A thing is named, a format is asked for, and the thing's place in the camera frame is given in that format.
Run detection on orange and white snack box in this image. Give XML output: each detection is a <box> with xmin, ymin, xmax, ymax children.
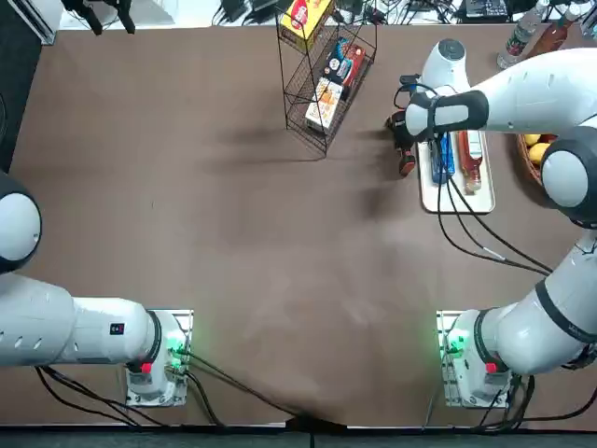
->
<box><xmin>305</xmin><ymin>77</ymin><xmax>345</xmax><ymax>131</ymax></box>

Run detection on yellow and red snack box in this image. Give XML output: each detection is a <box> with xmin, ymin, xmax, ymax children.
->
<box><xmin>281</xmin><ymin>0</ymin><xmax>336</xmax><ymax>52</ymax></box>

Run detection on red and black snack box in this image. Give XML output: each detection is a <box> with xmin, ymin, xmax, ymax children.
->
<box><xmin>342</xmin><ymin>44</ymin><xmax>368</xmax><ymax>91</ymax></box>

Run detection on clear bottle with red label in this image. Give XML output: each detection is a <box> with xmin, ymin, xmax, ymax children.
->
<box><xmin>496</xmin><ymin>2</ymin><xmax>549</xmax><ymax>71</ymax></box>

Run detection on brown wicker basket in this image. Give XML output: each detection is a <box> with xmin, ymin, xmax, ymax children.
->
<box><xmin>516</xmin><ymin>133</ymin><xmax>556</xmax><ymax>189</ymax></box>

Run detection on black wire shelf rack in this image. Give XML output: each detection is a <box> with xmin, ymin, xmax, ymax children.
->
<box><xmin>275</xmin><ymin>0</ymin><xmax>379</xmax><ymax>161</ymax></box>

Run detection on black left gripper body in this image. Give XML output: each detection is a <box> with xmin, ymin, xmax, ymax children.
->
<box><xmin>60</xmin><ymin>0</ymin><xmax>134</xmax><ymax>14</ymax></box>

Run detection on black left base cables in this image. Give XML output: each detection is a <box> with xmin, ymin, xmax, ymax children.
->
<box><xmin>35</xmin><ymin>352</ymin><xmax>307</xmax><ymax>428</ymax></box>

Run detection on orange-brown sauce bottle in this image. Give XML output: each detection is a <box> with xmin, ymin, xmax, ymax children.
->
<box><xmin>531</xmin><ymin>4</ymin><xmax>584</xmax><ymax>60</ymax></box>

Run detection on black right arm wrist cables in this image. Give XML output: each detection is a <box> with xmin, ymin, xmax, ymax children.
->
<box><xmin>428</xmin><ymin>133</ymin><xmax>555</xmax><ymax>277</ymax></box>

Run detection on blue and white snack box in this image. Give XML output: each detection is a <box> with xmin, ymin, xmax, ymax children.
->
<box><xmin>324</xmin><ymin>37</ymin><xmax>356</xmax><ymax>86</ymax></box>

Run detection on amber tea beverage bottle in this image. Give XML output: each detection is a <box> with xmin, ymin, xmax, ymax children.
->
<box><xmin>456</xmin><ymin>130</ymin><xmax>484</xmax><ymax>196</ymax></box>

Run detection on blue Oreo cookie box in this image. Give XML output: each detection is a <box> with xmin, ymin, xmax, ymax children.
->
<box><xmin>431</xmin><ymin>133</ymin><xmax>456</xmax><ymax>185</ymax></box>

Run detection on orange and black barcode scanner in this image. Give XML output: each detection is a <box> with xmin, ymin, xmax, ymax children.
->
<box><xmin>384</xmin><ymin>111</ymin><xmax>417</xmax><ymax>177</ymax></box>

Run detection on black table edge cable clamp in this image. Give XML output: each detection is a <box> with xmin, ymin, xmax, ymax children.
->
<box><xmin>285</xmin><ymin>414</ymin><xmax>349</xmax><ymax>433</ymax></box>

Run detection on white rectangular plastic tray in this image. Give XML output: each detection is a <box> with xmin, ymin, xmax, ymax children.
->
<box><xmin>417</xmin><ymin>138</ymin><xmax>495</xmax><ymax>215</ymax></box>

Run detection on black base cables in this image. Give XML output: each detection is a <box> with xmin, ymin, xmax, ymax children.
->
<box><xmin>422</xmin><ymin>363</ymin><xmax>597</xmax><ymax>431</ymax></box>
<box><xmin>35</xmin><ymin>352</ymin><xmax>307</xmax><ymax>428</ymax></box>

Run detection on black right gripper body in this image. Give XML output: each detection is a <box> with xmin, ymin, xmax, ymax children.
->
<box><xmin>393</xmin><ymin>123</ymin><xmax>418</xmax><ymax>153</ymax></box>

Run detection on black right base cables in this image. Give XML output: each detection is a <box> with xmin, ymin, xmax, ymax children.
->
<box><xmin>422</xmin><ymin>363</ymin><xmax>597</xmax><ymax>431</ymax></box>

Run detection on white metal rail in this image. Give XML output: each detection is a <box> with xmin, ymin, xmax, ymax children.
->
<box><xmin>18</xmin><ymin>0</ymin><xmax>63</xmax><ymax>46</ymax></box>

